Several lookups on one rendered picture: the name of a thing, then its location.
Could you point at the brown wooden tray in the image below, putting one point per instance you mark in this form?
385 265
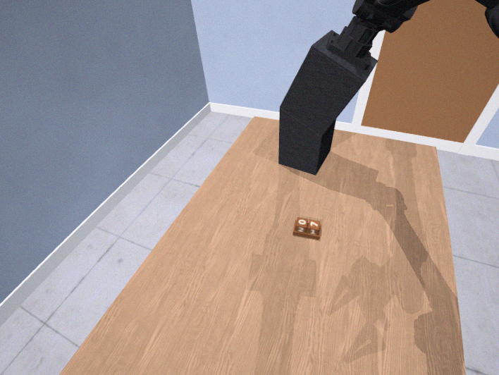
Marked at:
306 235

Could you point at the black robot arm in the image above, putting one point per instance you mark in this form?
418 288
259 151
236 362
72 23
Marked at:
373 16

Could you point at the brown wooden number cube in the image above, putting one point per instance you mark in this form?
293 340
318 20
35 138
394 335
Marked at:
301 225
313 227

